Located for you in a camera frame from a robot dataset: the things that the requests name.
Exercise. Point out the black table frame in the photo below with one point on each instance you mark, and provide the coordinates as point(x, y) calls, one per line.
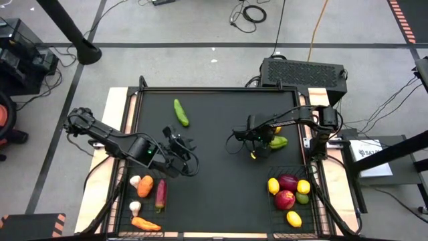
point(217, 89)

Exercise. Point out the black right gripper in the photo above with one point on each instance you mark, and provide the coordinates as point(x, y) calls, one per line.
point(255, 135)

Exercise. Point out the white printed box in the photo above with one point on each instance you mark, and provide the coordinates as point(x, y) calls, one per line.
point(371, 164)

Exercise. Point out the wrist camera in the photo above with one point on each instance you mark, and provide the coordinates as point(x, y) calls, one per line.
point(170, 131)
point(251, 120)

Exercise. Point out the hazard-striped floor mat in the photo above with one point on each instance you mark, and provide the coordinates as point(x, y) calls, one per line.
point(26, 229)
point(418, 16)

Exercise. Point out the black diagonal beam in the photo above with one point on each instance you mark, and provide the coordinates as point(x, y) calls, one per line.
point(391, 152)

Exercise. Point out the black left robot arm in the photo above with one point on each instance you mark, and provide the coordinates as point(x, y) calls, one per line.
point(110, 137)

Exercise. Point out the white garlic bulb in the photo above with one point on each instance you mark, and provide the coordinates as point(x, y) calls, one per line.
point(135, 180)
point(135, 207)

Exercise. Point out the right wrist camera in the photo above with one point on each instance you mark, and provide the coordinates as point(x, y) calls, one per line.
point(251, 120)

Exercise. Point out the black computer case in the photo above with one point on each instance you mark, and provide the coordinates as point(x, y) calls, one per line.
point(301, 75)

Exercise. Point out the long orange pepper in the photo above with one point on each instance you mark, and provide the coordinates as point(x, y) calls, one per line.
point(145, 224)

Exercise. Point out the yellow lemon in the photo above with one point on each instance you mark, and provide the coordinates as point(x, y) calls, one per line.
point(303, 187)
point(273, 186)
point(294, 219)

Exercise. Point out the black side table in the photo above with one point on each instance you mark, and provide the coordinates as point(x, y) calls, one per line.
point(401, 174)

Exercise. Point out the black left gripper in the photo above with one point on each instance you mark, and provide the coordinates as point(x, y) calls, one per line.
point(176, 150)

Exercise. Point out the orange sweet potato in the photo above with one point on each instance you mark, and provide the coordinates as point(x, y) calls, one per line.
point(145, 186)

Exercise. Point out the green lime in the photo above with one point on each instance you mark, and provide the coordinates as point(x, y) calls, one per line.
point(302, 198)

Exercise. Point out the black pole with base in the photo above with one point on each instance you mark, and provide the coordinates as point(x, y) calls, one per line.
point(85, 52)

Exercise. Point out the wooden table board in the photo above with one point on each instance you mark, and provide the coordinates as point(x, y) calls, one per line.
point(319, 97)
point(115, 100)

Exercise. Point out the red apple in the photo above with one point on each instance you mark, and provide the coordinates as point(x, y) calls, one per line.
point(285, 200)

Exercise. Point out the black power strip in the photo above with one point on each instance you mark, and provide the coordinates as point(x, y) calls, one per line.
point(164, 2)

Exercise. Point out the green bell pepper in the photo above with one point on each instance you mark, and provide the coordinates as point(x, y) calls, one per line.
point(279, 142)

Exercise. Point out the green cucumber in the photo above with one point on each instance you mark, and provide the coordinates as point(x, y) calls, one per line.
point(181, 112)

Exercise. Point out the black equipment rack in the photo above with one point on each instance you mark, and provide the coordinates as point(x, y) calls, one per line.
point(20, 63)

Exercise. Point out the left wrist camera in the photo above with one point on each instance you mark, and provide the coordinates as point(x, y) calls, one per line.
point(170, 131)

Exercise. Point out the red chili pepper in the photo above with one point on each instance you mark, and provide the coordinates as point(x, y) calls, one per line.
point(160, 195)

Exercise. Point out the yellow bell pepper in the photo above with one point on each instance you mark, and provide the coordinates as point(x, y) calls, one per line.
point(277, 130)

